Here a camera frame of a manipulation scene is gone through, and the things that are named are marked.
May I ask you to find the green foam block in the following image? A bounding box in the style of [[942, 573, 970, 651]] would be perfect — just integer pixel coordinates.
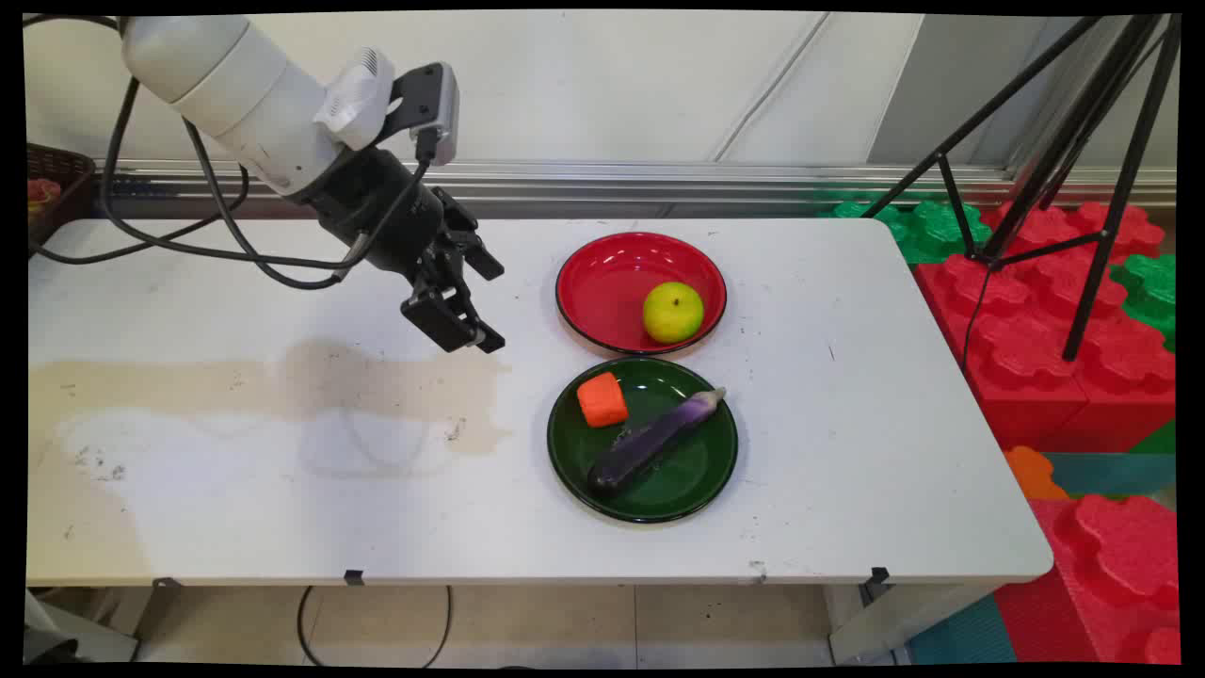
[[1111, 252, 1178, 351], [817, 193, 994, 266]]

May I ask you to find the large red foam block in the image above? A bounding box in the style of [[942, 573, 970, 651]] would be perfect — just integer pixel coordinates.
[[915, 252, 1178, 453]]

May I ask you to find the thin black tripod cable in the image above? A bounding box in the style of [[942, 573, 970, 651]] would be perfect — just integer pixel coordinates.
[[960, 266, 994, 370]]

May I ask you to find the black camera cable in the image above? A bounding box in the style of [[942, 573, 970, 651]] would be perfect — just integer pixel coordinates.
[[184, 118, 443, 291]]

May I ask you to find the red round plate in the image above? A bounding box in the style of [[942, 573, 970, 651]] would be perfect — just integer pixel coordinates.
[[554, 232, 728, 357]]

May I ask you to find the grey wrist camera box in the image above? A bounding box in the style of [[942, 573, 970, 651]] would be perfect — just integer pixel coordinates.
[[381, 61, 462, 169]]

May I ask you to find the brown woven basket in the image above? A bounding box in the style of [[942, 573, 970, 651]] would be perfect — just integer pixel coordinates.
[[26, 143, 97, 250]]

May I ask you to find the dark green round plate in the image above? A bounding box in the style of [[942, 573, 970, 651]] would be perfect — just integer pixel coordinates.
[[546, 356, 740, 525]]

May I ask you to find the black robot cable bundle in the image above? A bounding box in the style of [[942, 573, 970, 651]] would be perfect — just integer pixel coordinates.
[[24, 14, 368, 274]]

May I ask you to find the teal foam mat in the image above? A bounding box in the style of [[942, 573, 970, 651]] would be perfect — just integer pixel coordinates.
[[1040, 452, 1178, 499], [907, 593, 1020, 666]]

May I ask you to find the aluminium wall rail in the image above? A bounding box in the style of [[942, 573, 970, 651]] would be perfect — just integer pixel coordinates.
[[94, 158, 1178, 210]]

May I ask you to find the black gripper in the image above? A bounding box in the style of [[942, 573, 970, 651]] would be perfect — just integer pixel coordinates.
[[297, 149, 507, 355]]

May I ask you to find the black floor cable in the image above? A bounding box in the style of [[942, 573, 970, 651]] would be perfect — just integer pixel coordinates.
[[297, 586, 454, 668]]

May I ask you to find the grey table leg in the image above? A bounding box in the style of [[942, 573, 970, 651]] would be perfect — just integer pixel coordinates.
[[828, 584, 1001, 665]]

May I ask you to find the orange toy carrot chunk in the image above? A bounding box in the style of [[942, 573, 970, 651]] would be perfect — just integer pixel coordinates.
[[576, 371, 630, 429]]

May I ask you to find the orange foam piece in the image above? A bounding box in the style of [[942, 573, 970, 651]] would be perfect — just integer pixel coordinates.
[[1003, 445, 1071, 501]]

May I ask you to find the black camera tripod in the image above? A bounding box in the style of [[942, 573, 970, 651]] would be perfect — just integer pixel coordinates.
[[861, 14, 1182, 363]]

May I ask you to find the yellow-green toy apple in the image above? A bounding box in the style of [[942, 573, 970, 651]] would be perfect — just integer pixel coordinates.
[[642, 281, 705, 345]]

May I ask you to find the purple toy eggplant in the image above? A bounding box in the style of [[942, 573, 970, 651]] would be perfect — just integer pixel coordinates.
[[587, 387, 728, 495]]

